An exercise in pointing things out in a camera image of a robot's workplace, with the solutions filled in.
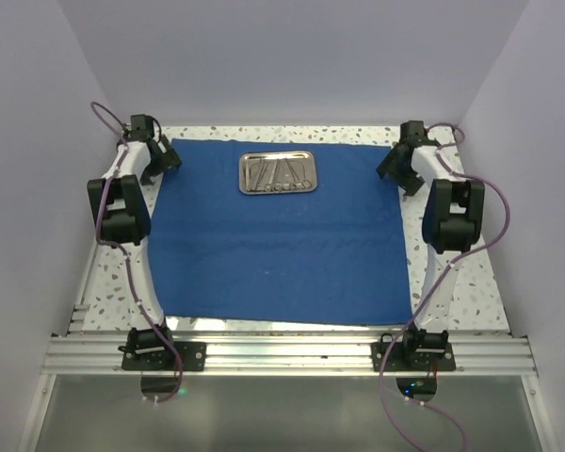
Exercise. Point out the aluminium mounting rail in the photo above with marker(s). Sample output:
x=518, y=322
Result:
x=290, y=354

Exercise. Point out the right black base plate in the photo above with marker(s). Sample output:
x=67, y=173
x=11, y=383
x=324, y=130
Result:
x=409, y=358

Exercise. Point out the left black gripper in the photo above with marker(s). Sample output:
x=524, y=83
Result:
x=169, y=160

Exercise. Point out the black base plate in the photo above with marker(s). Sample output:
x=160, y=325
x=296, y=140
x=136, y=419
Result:
x=165, y=358
x=409, y=358

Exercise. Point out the blue surgical cloth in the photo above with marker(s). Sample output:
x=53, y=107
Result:
x=335, y=255

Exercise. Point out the surgical instruments in tray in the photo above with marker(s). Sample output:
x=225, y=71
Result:
x=279, y=175

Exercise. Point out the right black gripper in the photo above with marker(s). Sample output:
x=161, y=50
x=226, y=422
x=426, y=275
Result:
x=390, y=165

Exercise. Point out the steel instrument tray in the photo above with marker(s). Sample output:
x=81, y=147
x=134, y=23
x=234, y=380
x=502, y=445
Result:
x=279, y=172

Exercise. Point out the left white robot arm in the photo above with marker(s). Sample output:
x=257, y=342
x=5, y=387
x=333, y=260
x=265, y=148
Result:
x=122, y=221

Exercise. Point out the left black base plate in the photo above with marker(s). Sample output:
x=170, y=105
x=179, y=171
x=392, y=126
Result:
x=165, y=358

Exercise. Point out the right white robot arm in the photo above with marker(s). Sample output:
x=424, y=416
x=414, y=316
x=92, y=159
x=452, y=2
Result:
x=451, y=226

